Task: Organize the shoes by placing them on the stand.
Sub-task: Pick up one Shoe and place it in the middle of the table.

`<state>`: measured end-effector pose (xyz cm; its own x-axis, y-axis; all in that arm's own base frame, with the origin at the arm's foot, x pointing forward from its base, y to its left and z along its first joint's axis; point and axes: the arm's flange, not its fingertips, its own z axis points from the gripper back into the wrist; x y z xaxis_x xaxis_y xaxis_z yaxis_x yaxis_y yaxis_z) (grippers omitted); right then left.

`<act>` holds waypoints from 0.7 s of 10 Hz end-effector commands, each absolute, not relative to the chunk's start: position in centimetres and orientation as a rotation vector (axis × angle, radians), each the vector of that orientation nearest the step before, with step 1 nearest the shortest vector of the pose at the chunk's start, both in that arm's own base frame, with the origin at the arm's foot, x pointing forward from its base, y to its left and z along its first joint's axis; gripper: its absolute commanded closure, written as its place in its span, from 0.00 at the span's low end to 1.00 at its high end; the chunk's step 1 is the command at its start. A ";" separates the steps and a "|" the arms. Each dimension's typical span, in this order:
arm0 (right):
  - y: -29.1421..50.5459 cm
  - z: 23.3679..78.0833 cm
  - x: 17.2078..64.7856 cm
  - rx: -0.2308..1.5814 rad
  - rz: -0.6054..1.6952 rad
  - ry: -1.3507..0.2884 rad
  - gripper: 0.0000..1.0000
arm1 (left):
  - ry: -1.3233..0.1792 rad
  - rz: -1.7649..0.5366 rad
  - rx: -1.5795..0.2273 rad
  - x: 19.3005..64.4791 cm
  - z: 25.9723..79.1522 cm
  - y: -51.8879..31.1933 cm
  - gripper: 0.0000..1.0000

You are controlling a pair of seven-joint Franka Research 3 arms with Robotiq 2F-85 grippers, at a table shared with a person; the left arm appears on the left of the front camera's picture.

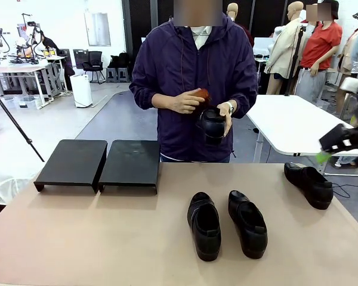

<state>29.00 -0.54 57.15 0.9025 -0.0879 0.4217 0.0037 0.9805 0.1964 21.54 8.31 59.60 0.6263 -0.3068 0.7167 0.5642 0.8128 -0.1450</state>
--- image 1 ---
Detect person in purple jacket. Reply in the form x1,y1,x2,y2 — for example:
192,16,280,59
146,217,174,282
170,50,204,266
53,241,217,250
128,13,259,163

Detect white air purifier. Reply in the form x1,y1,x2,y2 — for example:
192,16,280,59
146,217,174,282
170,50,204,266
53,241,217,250
70,74,93,108

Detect clear plastic storage bin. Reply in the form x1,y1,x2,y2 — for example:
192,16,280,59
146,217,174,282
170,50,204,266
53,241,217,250
13,95,39,110

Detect reddish-brown shoe brush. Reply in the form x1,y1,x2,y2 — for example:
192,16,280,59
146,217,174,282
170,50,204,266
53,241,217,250
192,88,212,105

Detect seated person in black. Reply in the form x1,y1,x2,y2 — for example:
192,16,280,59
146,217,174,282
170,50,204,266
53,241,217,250
40,36,75,78

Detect person's right hand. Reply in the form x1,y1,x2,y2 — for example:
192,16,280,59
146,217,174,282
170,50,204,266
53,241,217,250
166,88,205,114

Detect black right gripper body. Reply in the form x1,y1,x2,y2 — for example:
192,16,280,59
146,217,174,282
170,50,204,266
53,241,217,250
319,123,358,152

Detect person's left hand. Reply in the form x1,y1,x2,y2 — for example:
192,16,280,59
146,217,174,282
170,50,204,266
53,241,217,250
216,101,234,138

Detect black metal shoe stand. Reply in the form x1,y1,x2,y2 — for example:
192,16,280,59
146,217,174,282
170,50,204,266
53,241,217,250
33,139,108,194
98,139,162,195

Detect black office chair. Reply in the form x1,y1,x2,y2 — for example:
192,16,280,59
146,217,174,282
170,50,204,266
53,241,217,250
82,51,107,85

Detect black leather slip-on shoe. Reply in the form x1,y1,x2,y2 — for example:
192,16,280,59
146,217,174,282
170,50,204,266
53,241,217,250
187,191,222,262
228,189,269,259

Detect black backpack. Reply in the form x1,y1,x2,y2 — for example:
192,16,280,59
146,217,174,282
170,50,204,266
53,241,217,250
108,52,131,69

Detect white folding table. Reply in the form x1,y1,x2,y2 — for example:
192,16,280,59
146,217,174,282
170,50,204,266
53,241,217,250
246,94,358,188

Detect person's right forearm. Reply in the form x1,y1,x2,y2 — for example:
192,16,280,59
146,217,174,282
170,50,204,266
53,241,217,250
152,92,171,110

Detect mannequin in beige coat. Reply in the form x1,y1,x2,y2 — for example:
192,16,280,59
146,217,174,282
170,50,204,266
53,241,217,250
264,1,307,96

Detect black cabled robot rig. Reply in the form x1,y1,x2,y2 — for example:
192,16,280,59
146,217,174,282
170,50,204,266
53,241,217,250
16,13,48,65

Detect bare beige mannequin head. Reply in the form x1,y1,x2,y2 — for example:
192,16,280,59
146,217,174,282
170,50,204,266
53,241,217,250
226,2,239,21

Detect grey wall panel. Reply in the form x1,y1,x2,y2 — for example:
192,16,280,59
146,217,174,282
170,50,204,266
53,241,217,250
84,12,112,47

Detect black leather thick-heel shoe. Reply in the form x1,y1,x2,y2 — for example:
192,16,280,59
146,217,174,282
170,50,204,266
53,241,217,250
195,107,227,147
283,162,334,210

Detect wood-top workbench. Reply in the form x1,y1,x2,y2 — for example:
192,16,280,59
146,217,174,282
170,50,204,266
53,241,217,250
0,64,48,110

